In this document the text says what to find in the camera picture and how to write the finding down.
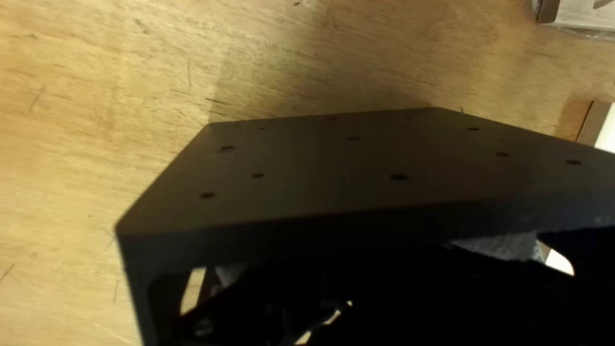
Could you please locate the wooden puzzle board with pieces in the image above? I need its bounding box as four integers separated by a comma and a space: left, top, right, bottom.
557, 99, 615, 155

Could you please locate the black perforated box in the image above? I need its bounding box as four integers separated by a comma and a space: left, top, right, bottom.
115, 108, 615, 346

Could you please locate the wooden puzzle board empty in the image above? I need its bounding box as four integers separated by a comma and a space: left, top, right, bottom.
531, 0, 615, 34

